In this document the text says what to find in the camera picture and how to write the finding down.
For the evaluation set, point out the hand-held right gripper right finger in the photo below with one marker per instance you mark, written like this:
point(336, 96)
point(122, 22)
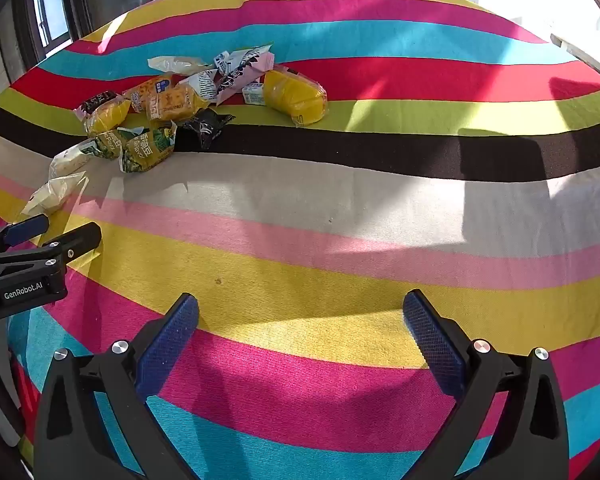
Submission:
point(432, 342)

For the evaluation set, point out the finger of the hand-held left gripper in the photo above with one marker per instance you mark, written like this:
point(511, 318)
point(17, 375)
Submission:
point(77, 240)
point(25, 230)

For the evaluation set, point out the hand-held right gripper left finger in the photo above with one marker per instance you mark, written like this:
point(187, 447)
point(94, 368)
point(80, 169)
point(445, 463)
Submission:
point(172, 340)

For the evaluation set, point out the white printed snack packet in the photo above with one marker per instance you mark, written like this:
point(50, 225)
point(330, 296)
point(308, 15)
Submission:
point(202, 85)

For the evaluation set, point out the pink snack packet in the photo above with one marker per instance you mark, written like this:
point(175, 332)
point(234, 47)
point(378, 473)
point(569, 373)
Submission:
point(242, 81)

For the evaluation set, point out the pale cream snack packet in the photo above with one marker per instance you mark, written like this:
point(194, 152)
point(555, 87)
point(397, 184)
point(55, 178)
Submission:
point(50, 195)

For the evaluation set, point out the small green-yellow snack packet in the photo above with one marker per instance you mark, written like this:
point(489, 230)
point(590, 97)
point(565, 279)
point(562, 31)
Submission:
point(107, 142)

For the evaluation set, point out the large green-yellow snack packet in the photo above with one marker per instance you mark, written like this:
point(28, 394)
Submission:
point(147, 149)

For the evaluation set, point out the yellow cake dark-label packet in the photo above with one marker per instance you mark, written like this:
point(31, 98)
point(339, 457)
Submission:
point(105, 115)

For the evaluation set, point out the striped colourful tablecloth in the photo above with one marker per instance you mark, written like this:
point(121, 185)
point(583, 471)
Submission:
point(330, 220)

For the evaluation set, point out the orange cracker packet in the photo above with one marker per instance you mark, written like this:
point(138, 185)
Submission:
point(175, 101)
point(147, 89)

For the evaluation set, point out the black snack packet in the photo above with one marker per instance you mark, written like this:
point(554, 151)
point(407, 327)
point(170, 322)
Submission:
point(202, 127)

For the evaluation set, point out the cream translucent snack packet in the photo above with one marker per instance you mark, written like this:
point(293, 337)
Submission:
point(175, 64)

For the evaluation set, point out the dark-framed window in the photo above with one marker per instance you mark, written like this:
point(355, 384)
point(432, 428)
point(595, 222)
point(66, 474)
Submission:
point(52, 10)

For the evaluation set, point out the small white-blue block packet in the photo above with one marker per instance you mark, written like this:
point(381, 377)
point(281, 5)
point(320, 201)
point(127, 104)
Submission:
point(252, 94)

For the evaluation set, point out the small white blue-print packet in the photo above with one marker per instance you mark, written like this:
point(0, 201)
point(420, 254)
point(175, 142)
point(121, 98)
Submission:
point(224, 62)

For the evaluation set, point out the white green-edged snack packet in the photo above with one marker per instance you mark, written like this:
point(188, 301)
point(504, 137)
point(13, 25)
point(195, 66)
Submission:
point(247, 57)

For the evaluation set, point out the large yellow cake packet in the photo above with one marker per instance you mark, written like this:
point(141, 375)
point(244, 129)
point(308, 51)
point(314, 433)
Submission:
point(292, 92)

